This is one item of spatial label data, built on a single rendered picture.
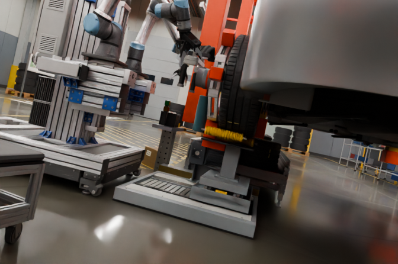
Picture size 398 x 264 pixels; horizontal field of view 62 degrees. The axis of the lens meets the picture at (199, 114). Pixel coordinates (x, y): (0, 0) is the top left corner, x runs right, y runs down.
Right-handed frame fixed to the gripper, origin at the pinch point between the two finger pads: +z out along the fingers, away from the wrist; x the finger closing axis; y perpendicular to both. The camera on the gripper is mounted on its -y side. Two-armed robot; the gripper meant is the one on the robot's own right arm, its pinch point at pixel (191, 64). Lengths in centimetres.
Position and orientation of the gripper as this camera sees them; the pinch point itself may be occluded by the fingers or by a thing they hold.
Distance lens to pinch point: 188.5
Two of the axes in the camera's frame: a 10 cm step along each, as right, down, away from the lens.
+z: 1.2, 8.8, 4.6
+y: -6.1, -3.0, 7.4
